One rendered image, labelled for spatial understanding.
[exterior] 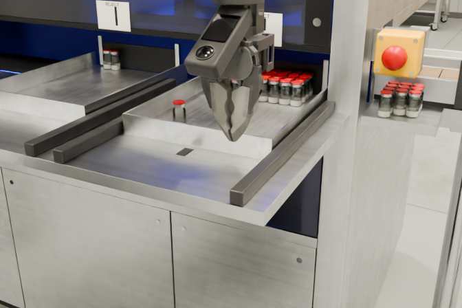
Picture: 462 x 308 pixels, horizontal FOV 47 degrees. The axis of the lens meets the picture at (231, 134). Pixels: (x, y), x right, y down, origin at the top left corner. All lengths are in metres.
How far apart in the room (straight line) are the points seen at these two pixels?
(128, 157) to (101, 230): 0.65
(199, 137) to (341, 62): 0.31
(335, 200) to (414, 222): 1.42
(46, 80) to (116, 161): 0.48
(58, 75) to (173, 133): 0.48
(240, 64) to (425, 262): 1.61
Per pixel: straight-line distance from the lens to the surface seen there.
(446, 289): 1.29
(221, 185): 0.71
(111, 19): 1.19
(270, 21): 1.00
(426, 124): 0.98
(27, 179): 1.54
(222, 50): 0.67
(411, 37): 0.94
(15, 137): 0.93
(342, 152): 1.03
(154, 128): 0.86
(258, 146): 0.78
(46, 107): 1.00
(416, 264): 2.20
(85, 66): 1.32
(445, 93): 1.07
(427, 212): 2.57
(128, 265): 1.44
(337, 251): 1.13
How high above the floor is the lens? 1.20
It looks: 21 degrees down
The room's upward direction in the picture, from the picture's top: straight up
